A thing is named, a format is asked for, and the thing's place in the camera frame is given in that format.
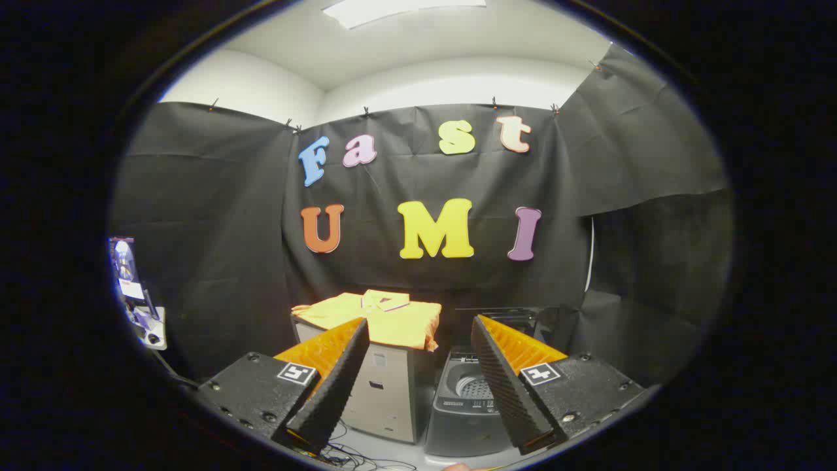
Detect black backdrop cloth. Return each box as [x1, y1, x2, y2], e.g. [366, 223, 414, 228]
[108, 43, 736, 393]

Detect dark washing machine lid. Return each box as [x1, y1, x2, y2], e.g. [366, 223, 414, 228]
[454, 307, 556, 354]

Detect thin black floor cables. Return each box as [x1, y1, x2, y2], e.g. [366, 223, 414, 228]
[294, 419, 419, 471]

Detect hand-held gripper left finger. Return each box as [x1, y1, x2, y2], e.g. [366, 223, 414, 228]
[196, 318, 371, 455]

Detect grey metal cabinet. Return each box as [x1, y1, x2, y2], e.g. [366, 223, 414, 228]
[292, 314, 436, 445]

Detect grey washing machine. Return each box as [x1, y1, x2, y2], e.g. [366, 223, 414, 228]
[424, 307, 570, 459]

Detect white equipment with screen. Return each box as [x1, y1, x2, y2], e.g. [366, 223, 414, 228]
[108, 235, 168, 351]

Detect white hanging cable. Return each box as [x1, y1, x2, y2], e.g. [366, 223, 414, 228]
[584, 216, 596, 293]

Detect ceiling light panel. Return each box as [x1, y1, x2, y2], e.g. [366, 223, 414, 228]
[322, 0, 488, 30]

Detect orange polo shirt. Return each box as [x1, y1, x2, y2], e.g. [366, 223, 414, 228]
[291, 289, 443, 353]

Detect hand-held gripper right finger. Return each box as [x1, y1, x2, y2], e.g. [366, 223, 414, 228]
[471, 315, 661, 457]

